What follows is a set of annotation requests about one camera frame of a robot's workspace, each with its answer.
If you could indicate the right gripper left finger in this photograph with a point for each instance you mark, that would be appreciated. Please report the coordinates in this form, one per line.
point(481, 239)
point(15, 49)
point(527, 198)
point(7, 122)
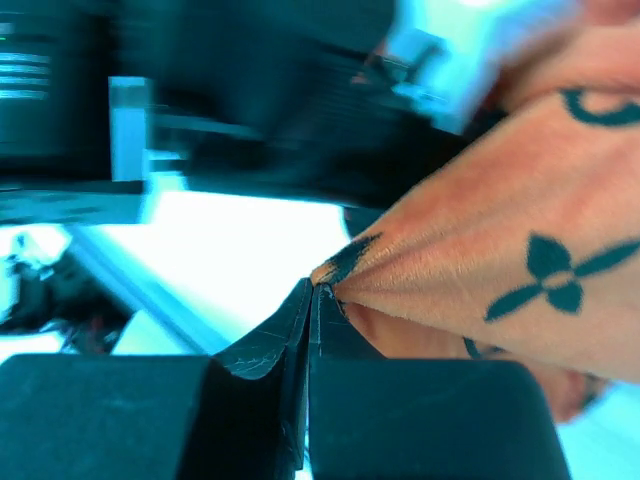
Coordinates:
point(257, 353)

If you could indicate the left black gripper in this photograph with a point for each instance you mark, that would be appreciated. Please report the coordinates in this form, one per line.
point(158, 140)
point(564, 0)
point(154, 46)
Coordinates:
point(285, 99)

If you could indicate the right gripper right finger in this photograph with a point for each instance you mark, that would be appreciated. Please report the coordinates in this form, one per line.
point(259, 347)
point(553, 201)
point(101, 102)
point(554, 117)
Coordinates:
point(332, 336)

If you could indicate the orange patterned pillowcase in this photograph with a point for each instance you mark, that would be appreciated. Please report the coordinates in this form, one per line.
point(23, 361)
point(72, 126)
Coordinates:
point(525, 246)

